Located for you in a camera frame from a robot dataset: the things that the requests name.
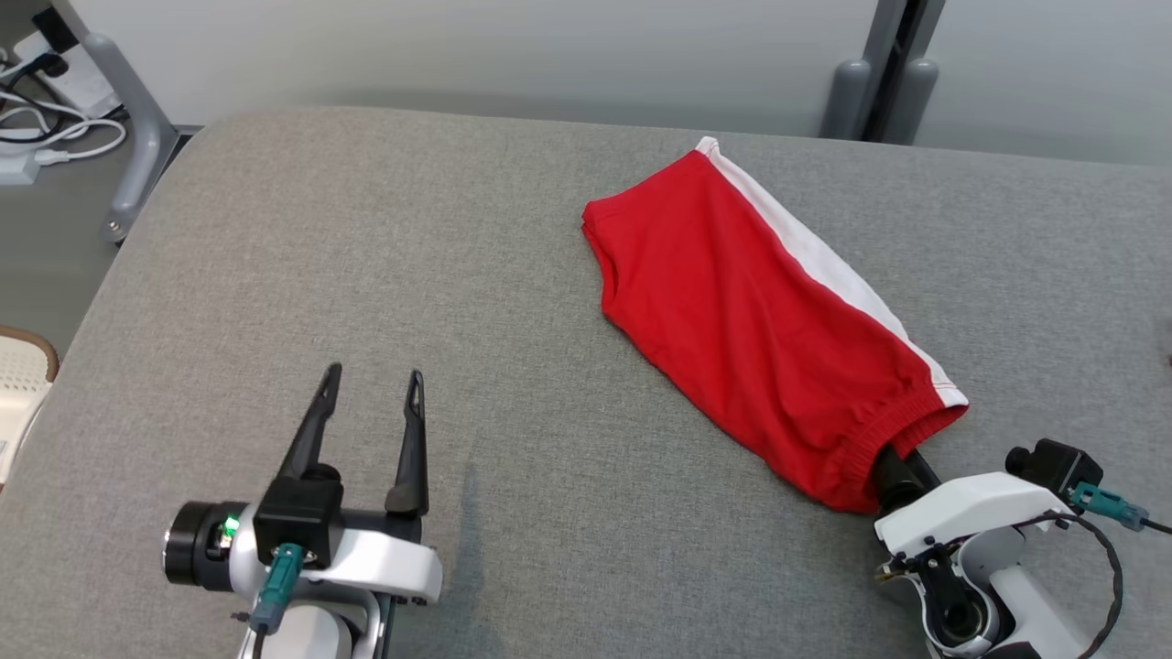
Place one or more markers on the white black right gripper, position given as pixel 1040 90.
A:
pixel 971 508

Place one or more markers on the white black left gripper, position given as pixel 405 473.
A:
pixel 385 567

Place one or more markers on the red shorts with white stripe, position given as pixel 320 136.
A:
pixel 751 320

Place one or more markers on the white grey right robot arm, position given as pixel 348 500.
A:
pixel 1025 595

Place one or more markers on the white basket with brown rim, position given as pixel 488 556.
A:
pixel 23 394

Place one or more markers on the white power adapter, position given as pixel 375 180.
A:
pixel 16 169

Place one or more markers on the black block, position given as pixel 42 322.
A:
pixel 57 29

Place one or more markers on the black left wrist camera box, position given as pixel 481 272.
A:
pixel 298 517

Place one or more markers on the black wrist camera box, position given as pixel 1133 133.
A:
pixel 298 517
pixel 1058 467

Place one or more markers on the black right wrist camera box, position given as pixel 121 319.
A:
pixel 1058 467

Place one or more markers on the grey rounded metal frame leg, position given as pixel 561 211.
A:
pixel 137 156

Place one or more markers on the grey partition post with feet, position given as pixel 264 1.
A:
pixel 847 101

